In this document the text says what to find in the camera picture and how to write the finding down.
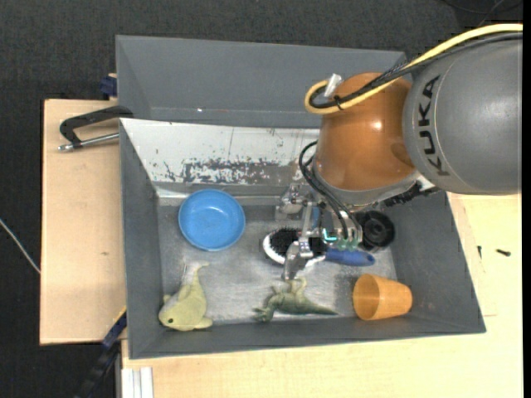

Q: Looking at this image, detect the black brush with blue handle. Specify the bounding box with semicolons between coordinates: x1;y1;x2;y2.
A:
262;226;377;269

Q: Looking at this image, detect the grey metal bin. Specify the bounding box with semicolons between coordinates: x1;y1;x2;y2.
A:
114;34;487;360

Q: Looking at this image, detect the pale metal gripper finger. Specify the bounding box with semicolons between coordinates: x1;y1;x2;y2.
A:
282;241;300;283
293;240;314;280

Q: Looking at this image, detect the yellow-green plush fish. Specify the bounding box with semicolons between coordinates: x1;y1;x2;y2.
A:
158;261;214;332

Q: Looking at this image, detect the pale brown cardboard board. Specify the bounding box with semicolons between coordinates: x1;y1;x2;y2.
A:
39;99;128;346

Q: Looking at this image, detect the green toy dinosaur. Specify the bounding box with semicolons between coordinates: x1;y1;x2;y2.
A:
251;276;339;324

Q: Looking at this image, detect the blue bowl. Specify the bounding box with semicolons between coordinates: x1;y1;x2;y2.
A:
178;188;246;252

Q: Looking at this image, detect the orange plastic cup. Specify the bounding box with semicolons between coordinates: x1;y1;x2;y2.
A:
352;273;414;322

